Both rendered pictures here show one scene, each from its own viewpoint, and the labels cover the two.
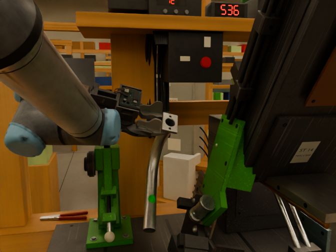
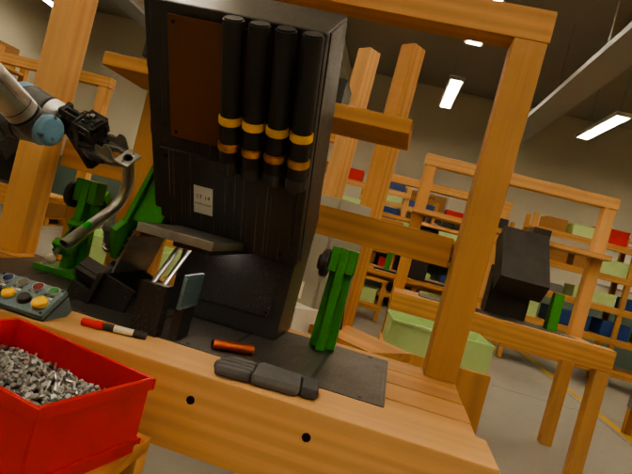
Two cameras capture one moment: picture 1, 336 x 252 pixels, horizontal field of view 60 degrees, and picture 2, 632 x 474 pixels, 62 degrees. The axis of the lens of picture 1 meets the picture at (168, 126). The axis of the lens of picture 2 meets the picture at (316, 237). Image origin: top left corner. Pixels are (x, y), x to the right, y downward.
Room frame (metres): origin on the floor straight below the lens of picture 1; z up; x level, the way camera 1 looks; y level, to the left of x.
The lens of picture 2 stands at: (-0.37, -0.95, 1.21)
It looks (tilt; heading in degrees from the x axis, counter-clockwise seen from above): 1 degrees down; 20
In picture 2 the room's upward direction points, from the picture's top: 15 degrees clockwise
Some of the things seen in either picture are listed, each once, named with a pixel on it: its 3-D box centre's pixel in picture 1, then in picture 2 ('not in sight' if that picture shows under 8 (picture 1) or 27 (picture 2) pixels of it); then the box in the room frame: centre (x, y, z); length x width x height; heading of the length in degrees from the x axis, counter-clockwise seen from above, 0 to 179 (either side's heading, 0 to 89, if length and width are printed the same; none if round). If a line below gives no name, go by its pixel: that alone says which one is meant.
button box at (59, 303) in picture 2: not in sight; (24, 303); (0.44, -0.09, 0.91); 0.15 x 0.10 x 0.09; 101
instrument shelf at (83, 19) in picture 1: (218, 30); (261, 102); (1.02, -0.17, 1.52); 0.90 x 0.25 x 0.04; 101
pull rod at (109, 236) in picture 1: (109, 229); (55, 252); (0.73, 0.16, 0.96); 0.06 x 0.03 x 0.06; 11
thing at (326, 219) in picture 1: (297, 180); (209, 240); (0.69, -0.32, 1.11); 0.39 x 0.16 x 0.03; 11
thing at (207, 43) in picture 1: (190, 58); not in sight; (0.95, -0.07, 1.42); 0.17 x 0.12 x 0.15; 101
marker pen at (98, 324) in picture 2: not in sight; (114, 328); (0.50, -0.27, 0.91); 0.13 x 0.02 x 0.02; 115
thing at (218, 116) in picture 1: (259, 168); (245, 260); (0.92, -0.30, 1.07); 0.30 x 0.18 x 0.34; 101
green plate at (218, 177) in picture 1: (233, 158); (161, 201); (0.69, -0.16, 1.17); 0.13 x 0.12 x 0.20; 101
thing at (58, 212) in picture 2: not in sight; (46, 209); (7.04, 6.96, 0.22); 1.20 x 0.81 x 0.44; 16
